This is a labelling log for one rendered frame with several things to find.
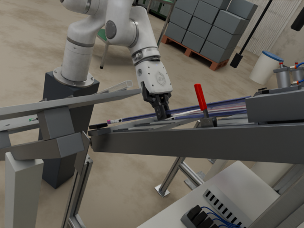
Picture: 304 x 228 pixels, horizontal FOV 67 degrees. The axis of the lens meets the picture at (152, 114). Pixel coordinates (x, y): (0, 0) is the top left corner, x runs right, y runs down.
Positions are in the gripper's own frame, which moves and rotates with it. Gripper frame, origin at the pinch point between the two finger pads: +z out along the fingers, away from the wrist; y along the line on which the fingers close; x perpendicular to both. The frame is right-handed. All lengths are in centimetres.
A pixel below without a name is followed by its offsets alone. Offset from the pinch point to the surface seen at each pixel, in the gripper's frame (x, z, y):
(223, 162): 38, 41, 97
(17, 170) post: 12.2, 3.9, -36.8
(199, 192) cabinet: 11.7, 32.5, 21.9
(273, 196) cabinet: -3, 48, 55
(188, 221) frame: 7.1, 35.7, 5.2
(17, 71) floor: 186, -87, 36
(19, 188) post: 17.0, 8.0, -35.9
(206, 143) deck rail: -17.6, 9.9, -11.6
